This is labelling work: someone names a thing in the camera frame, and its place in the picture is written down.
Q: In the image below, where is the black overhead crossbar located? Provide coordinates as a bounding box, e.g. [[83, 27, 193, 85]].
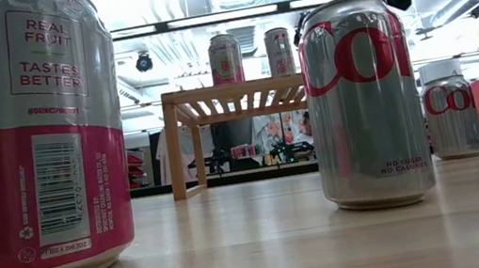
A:
[[0, 0, 402, 60]]

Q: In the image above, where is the dark hanging garment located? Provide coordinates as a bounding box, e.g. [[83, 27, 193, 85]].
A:
[[211, 117, 261, 175]]

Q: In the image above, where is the slim can with black lid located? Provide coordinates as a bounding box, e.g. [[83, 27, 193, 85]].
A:
[[262, 25, 297, 79]]

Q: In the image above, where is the distant can cluster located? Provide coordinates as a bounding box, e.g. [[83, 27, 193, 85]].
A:
[[228, 141, 267, 161]]

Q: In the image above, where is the floral hanging garment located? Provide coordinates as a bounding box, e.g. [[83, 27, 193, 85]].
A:
[[251, 107, 316, 151]]

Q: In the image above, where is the white hanging T-shirt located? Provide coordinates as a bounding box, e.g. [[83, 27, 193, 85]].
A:
[[152, 121, 221, 187]]

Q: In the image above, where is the wooden slatted shelf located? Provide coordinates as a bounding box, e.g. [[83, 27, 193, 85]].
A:
[[157, 71, 322, 202]]

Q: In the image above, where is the black hanging device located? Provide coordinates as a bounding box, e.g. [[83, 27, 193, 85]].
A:
[[289, 9, 315, 47]]

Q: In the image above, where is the red folded stack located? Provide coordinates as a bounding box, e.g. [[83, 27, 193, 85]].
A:
[[126, 149, 149, 189]]

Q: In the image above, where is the black dome ceiling camera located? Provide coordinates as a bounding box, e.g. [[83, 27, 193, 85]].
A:
[[135, 50, 155, 74]]

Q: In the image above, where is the pink silver Spindrift can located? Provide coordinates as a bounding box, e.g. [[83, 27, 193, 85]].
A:
[[205, 30, 247, 87], [0, 0, 148, 268]]

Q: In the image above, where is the white cylinder container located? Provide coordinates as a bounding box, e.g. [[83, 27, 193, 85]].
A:
[[416, 56, 466, 87]]

